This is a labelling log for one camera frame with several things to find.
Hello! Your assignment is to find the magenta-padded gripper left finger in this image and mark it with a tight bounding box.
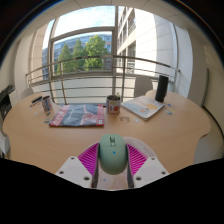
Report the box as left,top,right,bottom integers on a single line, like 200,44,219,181
54,142,101,189

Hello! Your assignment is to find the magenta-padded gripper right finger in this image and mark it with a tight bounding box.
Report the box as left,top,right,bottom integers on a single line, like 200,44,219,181
126,143,170,189

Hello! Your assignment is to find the mint green computer mouse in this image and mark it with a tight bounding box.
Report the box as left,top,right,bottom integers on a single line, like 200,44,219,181
98,133,129,176

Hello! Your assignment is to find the red and grey magazine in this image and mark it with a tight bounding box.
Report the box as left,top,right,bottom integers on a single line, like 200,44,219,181
48,103,106,128

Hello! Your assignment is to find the printed mug with red apple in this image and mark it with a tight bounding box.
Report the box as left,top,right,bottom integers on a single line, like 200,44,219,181
106,94,122,115

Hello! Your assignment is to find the grey chair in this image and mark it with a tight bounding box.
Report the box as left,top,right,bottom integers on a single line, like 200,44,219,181
18,87,35,101
133,76,154,99

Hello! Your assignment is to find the tall black speaker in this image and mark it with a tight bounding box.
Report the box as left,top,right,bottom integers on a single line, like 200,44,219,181
154,75,170,103

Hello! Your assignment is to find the dark blue stapler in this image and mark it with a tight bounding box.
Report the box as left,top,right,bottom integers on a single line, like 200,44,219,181
29,95,44,107

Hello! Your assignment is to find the white chair with wooden legs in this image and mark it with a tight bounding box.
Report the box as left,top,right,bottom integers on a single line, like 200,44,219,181
0,131,12,160

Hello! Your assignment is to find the black printer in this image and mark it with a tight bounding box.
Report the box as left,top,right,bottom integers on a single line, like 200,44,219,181
0,84,17,122

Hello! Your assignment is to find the metal balcony railing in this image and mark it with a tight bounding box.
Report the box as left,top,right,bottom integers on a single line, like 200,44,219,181
25,54,182,105

